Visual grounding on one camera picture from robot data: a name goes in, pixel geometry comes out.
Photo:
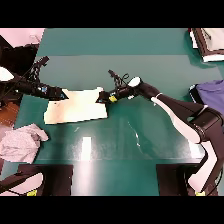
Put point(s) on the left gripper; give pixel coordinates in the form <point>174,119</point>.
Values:
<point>56,93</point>

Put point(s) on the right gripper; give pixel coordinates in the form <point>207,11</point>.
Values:
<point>115,95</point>

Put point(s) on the white garment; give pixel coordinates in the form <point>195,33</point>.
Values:
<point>78,108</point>

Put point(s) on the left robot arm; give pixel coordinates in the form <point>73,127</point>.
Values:
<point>28,87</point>

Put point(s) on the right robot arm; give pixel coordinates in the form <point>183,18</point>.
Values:
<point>181,111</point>

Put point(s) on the pale pink garment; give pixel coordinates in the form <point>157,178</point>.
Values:
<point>20,143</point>

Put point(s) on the purple garment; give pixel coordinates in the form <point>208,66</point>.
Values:
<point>211,95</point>

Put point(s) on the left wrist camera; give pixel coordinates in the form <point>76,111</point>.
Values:
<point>39,66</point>

